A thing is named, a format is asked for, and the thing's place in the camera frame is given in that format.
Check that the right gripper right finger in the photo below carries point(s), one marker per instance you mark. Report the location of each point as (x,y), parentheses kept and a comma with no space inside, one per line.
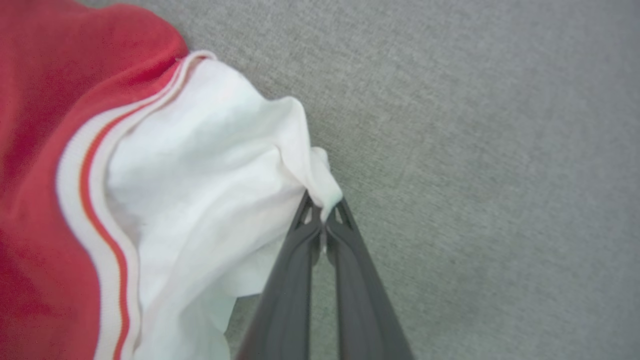
(365,310)

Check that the red and white garment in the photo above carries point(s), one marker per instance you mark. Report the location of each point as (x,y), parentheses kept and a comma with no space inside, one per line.
(125,190)

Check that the grey fabric sofa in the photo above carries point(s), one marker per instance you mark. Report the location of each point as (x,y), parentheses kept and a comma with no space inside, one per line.
(475,150)

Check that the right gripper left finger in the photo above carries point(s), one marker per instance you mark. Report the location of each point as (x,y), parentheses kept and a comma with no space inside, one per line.
(285,300)

